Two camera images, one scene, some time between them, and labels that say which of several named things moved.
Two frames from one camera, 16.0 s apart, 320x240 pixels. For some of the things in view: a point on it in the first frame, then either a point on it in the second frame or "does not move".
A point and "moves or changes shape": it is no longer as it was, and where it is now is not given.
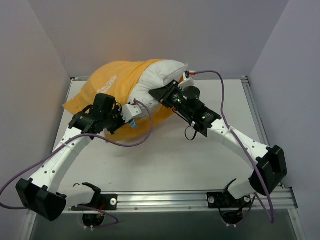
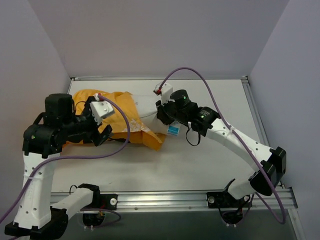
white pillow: (161, 74) -> (147, 112)
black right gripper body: (164, 91) -> (163, 115)
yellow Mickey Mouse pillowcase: (117, 79) moves or changes shape
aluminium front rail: (274, 200) does not move
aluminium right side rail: (248, 89) does not move
